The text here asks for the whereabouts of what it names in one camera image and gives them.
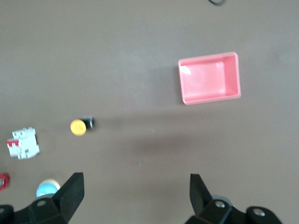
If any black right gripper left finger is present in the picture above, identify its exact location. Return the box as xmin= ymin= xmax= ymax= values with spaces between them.
xmin=14 ymin=172 xmax=85 ymax=224

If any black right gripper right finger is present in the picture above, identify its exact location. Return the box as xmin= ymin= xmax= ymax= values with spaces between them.
xmin=185 ymin=174 xmax=248 ymax=224

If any yellow push button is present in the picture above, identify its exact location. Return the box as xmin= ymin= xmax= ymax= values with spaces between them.
xmin=70 ymin=116 xmax=95 ymax=137

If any blue call bell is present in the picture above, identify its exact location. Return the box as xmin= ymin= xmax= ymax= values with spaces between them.
xmin=36 ymin=178 xmax=62 ymax=199

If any pink plastic bin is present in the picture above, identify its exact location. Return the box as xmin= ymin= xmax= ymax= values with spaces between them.
xmin=178 ymin=51 xmax=242 ymax=106

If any brass valve with red handle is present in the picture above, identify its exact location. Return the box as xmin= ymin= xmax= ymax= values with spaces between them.
xmin=0 ymin=172 xmax=11 ymax=191

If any white circuit breaker red switch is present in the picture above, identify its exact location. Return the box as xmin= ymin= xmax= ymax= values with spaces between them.
xmin=6 ymin=126 xmax=41 ymax=160

